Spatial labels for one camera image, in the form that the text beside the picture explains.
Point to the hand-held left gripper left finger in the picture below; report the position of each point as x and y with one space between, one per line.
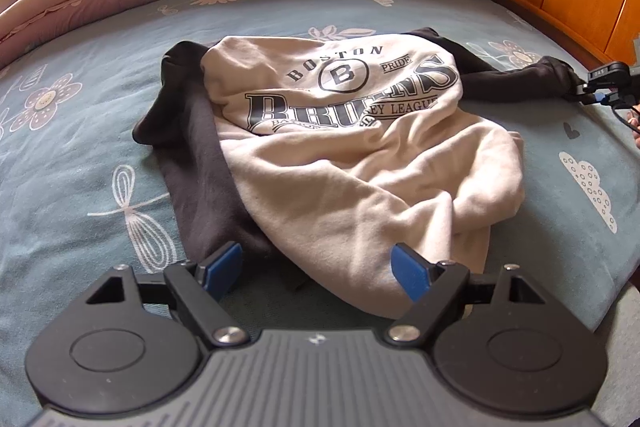
223 268

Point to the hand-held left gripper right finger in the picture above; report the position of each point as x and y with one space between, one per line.
410 274

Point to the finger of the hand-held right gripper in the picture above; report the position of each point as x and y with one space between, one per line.
603 99
584 90

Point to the cream and black sweatshirt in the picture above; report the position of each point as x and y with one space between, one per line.
350 157

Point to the person's right hand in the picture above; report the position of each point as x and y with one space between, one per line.
636 123

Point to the blue floral bed sheet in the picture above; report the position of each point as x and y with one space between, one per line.
75 182

